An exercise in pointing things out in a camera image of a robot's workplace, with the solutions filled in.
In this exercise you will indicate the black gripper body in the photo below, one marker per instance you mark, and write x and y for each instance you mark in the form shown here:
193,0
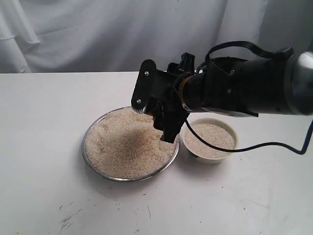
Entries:
164,103

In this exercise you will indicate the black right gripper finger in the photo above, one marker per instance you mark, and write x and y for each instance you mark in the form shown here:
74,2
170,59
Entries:
171,127

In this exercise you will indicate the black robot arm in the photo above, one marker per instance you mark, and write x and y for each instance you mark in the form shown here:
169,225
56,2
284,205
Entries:
282,84

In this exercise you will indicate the steel plate of rice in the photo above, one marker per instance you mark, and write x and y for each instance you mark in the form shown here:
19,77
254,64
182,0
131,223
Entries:
123,146

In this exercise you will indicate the white backdrop curtain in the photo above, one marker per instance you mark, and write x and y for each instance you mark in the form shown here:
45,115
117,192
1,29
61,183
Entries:
117,35

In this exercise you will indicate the wrist camera with black bracket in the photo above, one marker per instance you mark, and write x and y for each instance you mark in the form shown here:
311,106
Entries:
145,96

